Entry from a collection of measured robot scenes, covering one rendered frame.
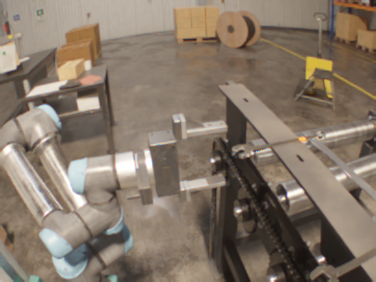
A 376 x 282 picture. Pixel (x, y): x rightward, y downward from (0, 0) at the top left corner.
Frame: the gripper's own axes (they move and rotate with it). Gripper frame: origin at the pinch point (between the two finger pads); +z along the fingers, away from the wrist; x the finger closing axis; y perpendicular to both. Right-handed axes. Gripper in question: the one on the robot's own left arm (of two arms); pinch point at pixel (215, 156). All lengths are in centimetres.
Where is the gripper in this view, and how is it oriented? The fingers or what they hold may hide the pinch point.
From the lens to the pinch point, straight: 61.5
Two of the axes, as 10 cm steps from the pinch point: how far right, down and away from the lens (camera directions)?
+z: 9.7, -1.5, 1.6
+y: -2.2, -4.9, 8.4
